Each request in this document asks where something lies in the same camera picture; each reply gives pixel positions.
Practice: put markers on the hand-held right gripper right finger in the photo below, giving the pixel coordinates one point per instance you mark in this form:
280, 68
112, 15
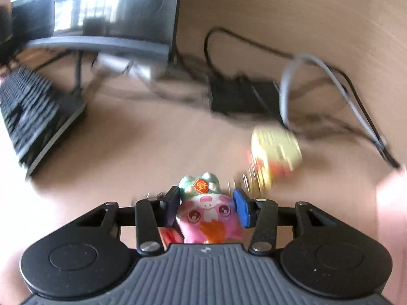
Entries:
243, 208

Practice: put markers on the black keyboard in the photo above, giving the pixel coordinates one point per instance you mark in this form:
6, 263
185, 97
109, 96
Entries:
35, 114

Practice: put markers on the bagged yellow red toy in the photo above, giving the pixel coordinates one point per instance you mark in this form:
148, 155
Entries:
276, 152

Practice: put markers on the pink green cat figurine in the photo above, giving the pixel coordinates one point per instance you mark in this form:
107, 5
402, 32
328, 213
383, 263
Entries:
208, 211

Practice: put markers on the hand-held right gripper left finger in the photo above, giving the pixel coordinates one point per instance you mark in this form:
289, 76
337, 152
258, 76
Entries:
171, 206

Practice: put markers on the black power adapter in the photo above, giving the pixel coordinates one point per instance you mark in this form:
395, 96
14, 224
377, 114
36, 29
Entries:
243, 97

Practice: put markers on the black computer monitor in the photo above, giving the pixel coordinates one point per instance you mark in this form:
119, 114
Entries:
120, 9

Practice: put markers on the pink cardboard box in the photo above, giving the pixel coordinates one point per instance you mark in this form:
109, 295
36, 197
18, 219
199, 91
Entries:
392, 228

